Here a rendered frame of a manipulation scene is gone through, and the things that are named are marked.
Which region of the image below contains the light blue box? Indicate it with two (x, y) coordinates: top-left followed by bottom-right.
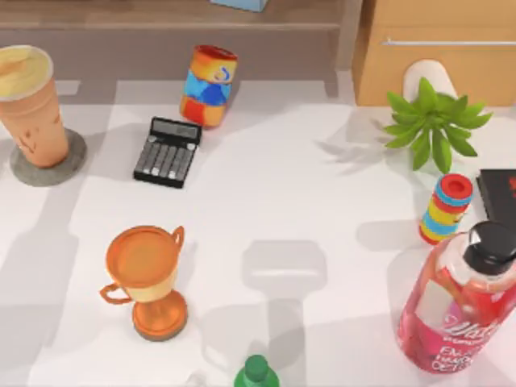
(209, 0), (268, 13)

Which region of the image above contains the black calculator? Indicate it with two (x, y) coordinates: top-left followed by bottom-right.
(133, 116), (203, 189)

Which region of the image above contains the green bottle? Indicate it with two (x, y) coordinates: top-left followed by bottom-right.
(235, 354), (281, 387)

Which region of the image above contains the grey round coaster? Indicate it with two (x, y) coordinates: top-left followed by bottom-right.
(9, 127), (88, 188)

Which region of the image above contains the black book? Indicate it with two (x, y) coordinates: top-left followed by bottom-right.
(476, 169), (516, 223)

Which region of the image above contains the green plant in white pot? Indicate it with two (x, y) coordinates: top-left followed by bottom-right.
(381, 59), (494, 172)

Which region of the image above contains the wooden cupboard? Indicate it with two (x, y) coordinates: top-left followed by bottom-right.
(351, 0), (516, 108)

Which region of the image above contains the orange trophy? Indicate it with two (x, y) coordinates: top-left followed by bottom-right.
(98, 225), (189, 343)

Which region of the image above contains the long metal handle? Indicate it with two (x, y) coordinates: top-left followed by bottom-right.
(382, 38), (516, 47)

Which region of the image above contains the wooden open shelf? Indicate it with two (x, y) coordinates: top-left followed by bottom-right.
(0, 0), (364, 98)

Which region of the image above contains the orange drink cup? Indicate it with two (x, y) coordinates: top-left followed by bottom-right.
(0, 44), (70, 169)

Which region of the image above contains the stack of coloured rings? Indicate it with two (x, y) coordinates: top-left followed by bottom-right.
(419, 173), (474, 246)

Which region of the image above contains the orange red blue can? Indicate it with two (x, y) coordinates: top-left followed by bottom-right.
(179, 44), (239, 130)

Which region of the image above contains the pink bottle with black cap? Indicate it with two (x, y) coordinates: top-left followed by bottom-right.
(397, 220), (516, 374)

